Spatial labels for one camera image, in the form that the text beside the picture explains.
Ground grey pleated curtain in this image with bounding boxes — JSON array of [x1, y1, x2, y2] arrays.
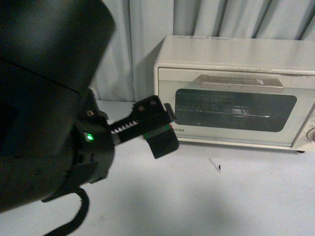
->
[[94, 0, 315, 102]]

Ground oven control knob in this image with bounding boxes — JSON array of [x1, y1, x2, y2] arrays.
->
[[307, 128, 315, 142]]

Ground white toaster oven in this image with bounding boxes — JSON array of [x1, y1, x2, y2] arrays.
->
[[154, 36, 315, 152]]

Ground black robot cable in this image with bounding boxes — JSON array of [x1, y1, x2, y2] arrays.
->
[[36, 187, 90, 236]]

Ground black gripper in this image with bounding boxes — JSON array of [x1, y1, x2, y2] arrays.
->
[[69, 89, 179, 184]]

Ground white glass oven door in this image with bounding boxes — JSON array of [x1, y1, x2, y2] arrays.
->
[[157, 68, 315, 147]]

